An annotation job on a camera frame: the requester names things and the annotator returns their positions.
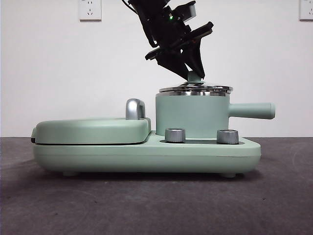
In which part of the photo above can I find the glass pot lid green knob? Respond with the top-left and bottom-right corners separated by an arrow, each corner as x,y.
158,70 -> 233,94

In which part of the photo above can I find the silver control knob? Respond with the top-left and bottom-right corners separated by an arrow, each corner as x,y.
165,127 -> 187,143
217,129 -> 239,144

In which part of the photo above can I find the green breakfast maker base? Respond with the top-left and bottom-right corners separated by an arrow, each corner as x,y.
33,130 -> 262,177

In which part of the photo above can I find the green hinged griddle cover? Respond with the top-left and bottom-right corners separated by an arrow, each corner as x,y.
30,117 -> 152,145

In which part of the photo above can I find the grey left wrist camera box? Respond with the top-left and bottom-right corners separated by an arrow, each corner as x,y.
182,1 -> 197,22

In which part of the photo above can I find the green steamer pot with handle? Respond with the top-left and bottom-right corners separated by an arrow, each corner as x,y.
155,92 -> 276,137

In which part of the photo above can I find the chrome griddle cover handle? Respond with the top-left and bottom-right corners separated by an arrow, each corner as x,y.
125,98 -> 147,120

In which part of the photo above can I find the white wall socket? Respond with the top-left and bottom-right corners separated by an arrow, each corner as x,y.
79,0 -> 102,21
299,0 -> 313,21

